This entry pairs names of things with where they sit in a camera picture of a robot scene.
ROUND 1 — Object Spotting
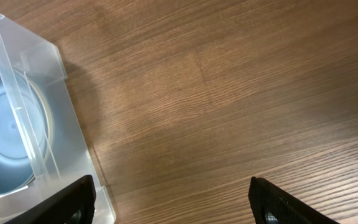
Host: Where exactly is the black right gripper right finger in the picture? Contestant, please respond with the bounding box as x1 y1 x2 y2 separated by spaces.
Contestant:
248 177 338 224

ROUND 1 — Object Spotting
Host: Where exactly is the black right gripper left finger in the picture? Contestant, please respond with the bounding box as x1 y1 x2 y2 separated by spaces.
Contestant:
6 175 96 224

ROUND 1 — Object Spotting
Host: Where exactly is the clear plastic storage bin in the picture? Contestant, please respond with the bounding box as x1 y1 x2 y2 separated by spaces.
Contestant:
0 14 116 223

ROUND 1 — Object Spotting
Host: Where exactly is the blue bowl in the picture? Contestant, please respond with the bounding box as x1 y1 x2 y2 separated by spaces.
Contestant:
0 61 48 196

